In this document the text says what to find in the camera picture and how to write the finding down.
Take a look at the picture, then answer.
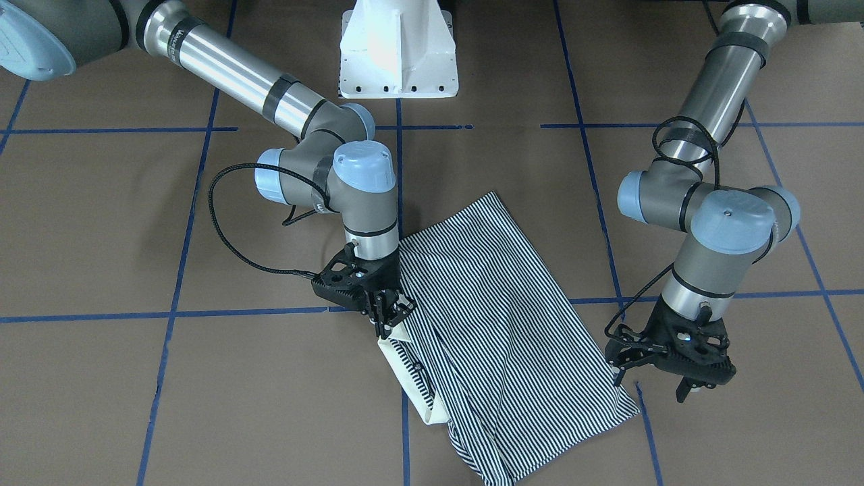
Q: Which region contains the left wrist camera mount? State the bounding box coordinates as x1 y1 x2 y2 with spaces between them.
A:
632 347 736 387

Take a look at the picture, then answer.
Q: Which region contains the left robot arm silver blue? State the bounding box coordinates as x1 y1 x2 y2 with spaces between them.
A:
604 1 862 402

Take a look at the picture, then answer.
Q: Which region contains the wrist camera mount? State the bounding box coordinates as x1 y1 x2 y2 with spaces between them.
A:
311 242 368 314
632 347 736 387

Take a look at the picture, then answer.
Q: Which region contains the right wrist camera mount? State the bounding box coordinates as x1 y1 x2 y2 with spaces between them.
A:
311 242 368 314

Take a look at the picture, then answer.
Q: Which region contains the striped polo shirt white collar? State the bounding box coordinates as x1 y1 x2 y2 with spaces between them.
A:
375 191 641 486

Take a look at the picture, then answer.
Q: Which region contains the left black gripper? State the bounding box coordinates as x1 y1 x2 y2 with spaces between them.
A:
604 299 730 404

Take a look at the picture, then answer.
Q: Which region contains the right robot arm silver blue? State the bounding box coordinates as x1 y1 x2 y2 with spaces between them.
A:
2 1 414 340

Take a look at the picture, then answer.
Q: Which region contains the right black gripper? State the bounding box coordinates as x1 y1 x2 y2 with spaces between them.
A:
342 253 416 340

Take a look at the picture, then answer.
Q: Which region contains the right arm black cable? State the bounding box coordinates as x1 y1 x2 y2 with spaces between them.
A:
207 162 338 279

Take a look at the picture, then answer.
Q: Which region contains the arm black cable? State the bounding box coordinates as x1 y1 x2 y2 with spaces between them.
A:
207 162 338 279
603 116 777 338

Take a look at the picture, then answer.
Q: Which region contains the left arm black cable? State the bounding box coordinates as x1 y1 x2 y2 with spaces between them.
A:
603 116 777 338

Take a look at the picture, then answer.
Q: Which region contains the white central mounting post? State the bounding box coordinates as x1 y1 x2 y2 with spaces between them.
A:
337 1 460 99

